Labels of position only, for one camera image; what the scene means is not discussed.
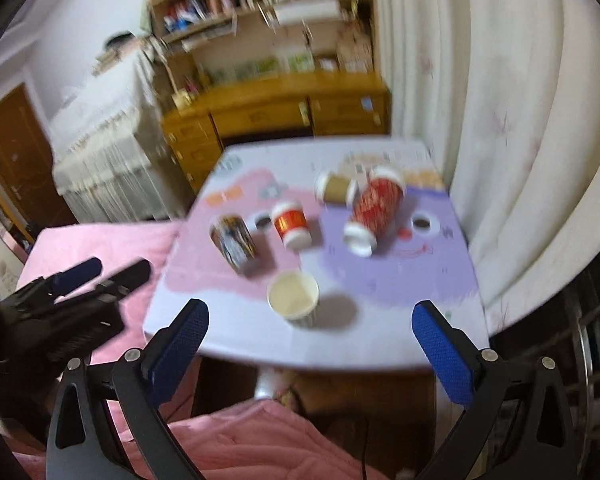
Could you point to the white floral curtain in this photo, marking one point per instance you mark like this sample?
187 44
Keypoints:
506 96

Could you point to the wooden bookshelf hutch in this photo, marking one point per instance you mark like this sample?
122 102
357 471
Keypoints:
219 41

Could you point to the pink fleece robe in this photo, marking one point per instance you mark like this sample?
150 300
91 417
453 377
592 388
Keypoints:
260 439

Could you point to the cartoon monster tablecloth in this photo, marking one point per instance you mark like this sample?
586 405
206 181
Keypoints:
363 320

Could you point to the clear printed plastic cup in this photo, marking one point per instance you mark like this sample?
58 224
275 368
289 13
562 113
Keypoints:
231 236

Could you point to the brown wooden door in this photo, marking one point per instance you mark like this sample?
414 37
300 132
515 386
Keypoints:
26 164

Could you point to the wooden desk with drawers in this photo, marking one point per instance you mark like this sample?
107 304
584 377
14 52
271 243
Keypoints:
299 104

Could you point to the patterned cardboard box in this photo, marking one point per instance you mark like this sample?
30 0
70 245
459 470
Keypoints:
354 51

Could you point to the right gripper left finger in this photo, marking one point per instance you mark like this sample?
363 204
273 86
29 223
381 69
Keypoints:
83 442

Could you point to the grey checkered paper cup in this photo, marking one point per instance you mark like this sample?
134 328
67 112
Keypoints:
294 296

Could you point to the yellow ceramic mug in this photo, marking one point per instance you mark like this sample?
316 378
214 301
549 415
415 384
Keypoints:
182 99

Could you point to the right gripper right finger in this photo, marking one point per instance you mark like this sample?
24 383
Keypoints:
539 442

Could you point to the white lace covered piano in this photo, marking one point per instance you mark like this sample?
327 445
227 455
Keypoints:
111 160

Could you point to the tall red patterned cup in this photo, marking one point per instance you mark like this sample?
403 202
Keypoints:
373 211

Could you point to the pink fluffy bed blanket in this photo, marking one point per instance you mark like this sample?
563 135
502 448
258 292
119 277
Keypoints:
116 245

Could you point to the small red paper cup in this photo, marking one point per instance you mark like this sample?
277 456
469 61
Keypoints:
291 225

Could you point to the white storage box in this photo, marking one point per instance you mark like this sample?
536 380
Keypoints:
305 11

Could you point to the brown sleeve paper cup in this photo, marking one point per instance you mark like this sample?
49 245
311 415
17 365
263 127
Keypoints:
335 189

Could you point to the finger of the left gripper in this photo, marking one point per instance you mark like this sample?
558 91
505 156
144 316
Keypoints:
127 280
77 273

